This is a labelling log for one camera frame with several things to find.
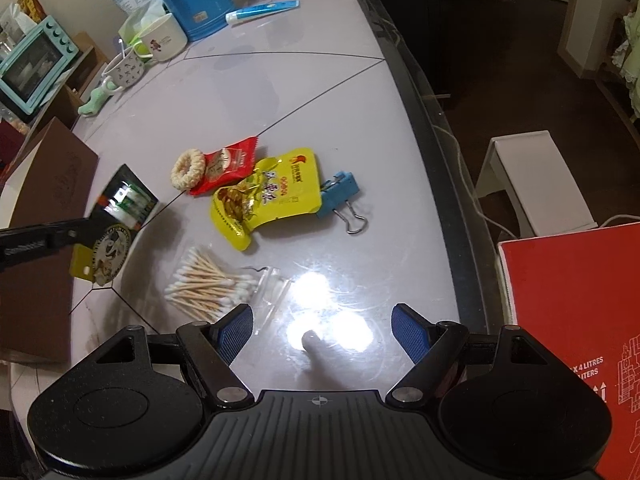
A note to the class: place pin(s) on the blue binder clip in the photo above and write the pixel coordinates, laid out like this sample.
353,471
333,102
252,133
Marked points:
340,192

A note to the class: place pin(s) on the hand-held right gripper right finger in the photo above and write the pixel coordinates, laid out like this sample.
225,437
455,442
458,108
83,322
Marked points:
410,332

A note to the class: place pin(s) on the white stool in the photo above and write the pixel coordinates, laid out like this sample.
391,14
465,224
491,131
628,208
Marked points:
535,170

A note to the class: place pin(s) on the green cloth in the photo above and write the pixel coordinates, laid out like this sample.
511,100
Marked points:
95,102

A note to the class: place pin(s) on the bag of cotton swabs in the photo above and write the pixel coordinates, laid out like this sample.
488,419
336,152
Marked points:
205,285

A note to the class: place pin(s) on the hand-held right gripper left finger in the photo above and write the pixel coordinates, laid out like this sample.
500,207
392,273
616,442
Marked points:
235,332

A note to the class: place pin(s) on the round rice cracker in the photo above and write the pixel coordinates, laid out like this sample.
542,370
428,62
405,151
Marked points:
197,160

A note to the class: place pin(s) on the blue toothpaste tube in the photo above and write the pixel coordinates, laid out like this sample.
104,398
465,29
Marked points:
265,10

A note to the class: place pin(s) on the brown storage box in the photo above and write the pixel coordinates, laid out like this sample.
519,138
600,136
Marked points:
35,310

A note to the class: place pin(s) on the red cardboard box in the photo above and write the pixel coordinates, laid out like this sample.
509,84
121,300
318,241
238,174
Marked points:
565,300

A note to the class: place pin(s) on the white cartoon mug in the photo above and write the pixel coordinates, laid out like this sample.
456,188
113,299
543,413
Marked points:
165,40

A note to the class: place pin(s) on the green tissue pack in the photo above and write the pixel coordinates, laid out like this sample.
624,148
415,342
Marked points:
137,22

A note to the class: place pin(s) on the yellow brown bag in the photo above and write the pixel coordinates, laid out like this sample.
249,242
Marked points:
32,5

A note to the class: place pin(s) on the teal toaster oven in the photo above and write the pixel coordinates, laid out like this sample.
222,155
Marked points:
35,65

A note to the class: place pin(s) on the wooden shelf unit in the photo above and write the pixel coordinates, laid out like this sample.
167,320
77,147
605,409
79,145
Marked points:
85,60

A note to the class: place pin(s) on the white bag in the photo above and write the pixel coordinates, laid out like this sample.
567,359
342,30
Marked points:
15,22

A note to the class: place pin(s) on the white patterned mug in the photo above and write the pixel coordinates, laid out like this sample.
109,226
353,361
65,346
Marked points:
125,72

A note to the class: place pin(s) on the red gold-label snack packet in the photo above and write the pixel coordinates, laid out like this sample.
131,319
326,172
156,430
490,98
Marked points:
225,165

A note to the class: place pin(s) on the yellow snack packet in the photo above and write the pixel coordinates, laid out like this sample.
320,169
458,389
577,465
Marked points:
280,185

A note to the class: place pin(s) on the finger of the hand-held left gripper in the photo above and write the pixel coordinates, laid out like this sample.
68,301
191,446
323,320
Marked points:
30,245

